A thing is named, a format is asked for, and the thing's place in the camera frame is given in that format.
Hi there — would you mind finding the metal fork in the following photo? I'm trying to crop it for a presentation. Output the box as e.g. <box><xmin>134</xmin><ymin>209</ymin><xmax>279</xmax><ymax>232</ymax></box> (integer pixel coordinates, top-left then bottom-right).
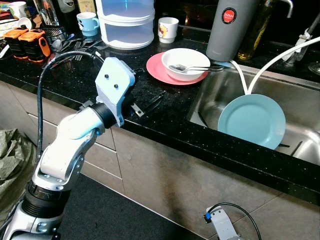
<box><xmin>168</xmin><ymin>63</ymin><xmax>225</xmax><ymax>74</ymax></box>
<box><xmin>72</xmin><ymin>41</ymin><xmax>87</xmax><ymax>62</ymax></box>

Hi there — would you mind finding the stainless steel sink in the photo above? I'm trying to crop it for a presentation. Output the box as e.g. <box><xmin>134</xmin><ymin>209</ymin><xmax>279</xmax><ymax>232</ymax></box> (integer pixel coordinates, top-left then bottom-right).
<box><xmin>188</xmin><ymin>64</ymin><xmax>320</xmax><ymax>166</ymax></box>

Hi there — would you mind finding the beige kitchen cabinet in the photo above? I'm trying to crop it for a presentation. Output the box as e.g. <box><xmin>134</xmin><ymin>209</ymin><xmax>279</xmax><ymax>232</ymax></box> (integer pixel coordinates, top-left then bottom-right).
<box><xmin>0</xmin><ymin>80</ymin><xmax>320</xmax><ymax>240</ymax></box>

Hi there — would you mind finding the short white tube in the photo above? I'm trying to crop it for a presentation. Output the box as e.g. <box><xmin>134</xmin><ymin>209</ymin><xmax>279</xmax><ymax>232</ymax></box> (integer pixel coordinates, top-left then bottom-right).
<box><xmin>230</xmin><ymin>60</ymin><xmax>249</xmax><ymax>96</ymax></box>

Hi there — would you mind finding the metal faucet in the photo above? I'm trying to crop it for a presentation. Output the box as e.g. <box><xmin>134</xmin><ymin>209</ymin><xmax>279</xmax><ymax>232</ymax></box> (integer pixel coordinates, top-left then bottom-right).
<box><xmin>281</xmin><ymin>0</ymin><xmax>320</xmax><ymax>67</ymax></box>

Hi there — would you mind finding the black basket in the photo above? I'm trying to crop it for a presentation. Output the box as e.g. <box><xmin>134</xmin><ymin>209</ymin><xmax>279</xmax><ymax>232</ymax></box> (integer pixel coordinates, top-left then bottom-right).
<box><xmin>42</xmin><ymin>25</ymin><xmax>68</xmax><ymax>47</ymax></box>

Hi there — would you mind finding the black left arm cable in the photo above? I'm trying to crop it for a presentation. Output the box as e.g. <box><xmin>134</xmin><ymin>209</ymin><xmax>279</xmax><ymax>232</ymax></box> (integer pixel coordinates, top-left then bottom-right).
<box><xmin>35</xmin><ymin>49</ymin><xmax>107</xmax><ymax>168</ymax></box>

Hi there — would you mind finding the blue mug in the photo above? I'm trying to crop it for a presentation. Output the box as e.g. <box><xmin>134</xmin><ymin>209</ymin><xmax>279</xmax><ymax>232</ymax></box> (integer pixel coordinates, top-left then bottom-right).
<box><xmin>76</xmin><ymin>12</ymin><xmax>100</xmax><ymax>38</ymax></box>

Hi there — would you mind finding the metal spoon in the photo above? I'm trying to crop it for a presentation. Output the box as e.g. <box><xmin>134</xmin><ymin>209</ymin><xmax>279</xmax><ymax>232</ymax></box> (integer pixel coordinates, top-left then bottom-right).
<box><xmin>50</xmin><ymin>38</ymin><xmax>68</xmax><ymax>53</ymax></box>

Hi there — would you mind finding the white bowl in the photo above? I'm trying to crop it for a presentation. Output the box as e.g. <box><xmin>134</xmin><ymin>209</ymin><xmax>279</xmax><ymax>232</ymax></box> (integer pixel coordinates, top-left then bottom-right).
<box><xmin>161</xmin><ymin>48</ymin><xmax>211</xmax><ymax>82</ymax></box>

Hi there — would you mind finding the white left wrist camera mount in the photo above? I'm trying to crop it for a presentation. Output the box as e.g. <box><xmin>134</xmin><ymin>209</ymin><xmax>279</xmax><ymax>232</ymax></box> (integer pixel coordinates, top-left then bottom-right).
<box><xmin>94</xmin><ymin>56</ymin><xmax>137</xmax><ymax>127</ymax></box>

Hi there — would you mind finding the teal plate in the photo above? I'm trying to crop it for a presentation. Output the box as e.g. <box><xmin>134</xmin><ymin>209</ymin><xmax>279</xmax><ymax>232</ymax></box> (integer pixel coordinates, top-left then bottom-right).
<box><xmin>217</xmin><ymin>93</ymin><xmax>287</xmax><ymax>150</ymax></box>

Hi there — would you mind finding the black chopstick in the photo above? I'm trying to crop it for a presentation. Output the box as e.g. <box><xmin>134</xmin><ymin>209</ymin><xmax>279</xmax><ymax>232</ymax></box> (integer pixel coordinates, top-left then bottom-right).
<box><xmin>289</xmin><ymin>141</ymin><xmax>304</xmax><ymax>157</ymax></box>

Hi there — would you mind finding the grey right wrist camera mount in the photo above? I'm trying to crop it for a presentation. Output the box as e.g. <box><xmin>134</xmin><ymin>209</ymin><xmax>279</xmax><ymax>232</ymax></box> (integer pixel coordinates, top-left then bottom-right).
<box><xmin>204</xmin><ymin>206</ymin><xmax>237</xmax><ymax>240</ymax></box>

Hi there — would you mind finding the yellow oil bottle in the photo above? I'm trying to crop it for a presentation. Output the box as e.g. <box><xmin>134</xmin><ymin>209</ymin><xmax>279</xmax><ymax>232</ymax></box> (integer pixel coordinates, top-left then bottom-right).
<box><xmin>237</xmin><ymin>0</ymin><xmax>275</xmax><ymax>62</ymax></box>

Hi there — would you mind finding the orange black tool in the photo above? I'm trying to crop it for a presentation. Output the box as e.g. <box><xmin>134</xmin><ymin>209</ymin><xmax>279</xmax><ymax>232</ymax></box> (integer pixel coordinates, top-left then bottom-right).
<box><xmin>19</xmin><ymin>30</ymin><xmax>52</xmax><ymax>63</ymax></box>
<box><xmin>2</xmin><ymin>27</ymin><xmax>30</xmax><ymax>60</ymax></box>

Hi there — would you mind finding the pink plate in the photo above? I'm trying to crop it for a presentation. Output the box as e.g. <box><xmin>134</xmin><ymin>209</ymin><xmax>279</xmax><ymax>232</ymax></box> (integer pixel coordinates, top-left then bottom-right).
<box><xmin>146</xmin><ymin>51</ymin><xmax>209</xmax><ymax>86</ymax></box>

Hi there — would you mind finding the grey thermos bottle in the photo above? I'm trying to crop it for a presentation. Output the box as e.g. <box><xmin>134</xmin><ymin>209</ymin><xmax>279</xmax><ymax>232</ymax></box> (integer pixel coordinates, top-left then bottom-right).
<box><xmin>205</xmin><ymin>0</ymin><xmax>256</xmax><ymax>63</ymax></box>

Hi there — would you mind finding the plain white cup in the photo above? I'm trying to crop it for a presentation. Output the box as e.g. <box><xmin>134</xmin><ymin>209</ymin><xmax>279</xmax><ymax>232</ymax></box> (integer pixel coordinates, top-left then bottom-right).
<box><xmin>16</xmin><ymin>17</ymin><xmax>34</xmax><ymax>32</ymax></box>
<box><xmin>7</xmin><ymin>1</ymin><xmax>29</xmax><ymax>21</ymax></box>

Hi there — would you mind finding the clear stacked plastic container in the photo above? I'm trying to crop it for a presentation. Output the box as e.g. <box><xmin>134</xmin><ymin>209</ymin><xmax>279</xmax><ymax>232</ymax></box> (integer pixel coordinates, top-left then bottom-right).
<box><xmin>95</xmin><ymin>0</ymin><xmax>156</xmax><ymax>50</ymax></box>

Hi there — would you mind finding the clear drinking glass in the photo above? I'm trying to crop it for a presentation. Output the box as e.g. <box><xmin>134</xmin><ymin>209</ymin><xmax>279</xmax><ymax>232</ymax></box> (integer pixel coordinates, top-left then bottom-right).
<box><xmin>34</xmin><ymin>0</ymin><xmax>61</xmax><ymax>27</ymax></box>

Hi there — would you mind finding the white cartoon print mug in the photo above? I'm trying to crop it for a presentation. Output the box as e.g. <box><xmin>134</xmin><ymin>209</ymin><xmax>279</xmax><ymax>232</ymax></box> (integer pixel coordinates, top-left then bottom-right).
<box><xmin>158</xmin><ymin>17</ymin><xmax>180</xmax><ymax>44</ymax></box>

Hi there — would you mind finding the long white hose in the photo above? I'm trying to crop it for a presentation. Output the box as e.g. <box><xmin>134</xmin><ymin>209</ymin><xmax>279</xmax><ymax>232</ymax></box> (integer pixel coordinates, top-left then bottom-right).
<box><xmin>247</xmin><ymin>36</ymin><xmax>320</xmax><ymax>96</ymax></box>

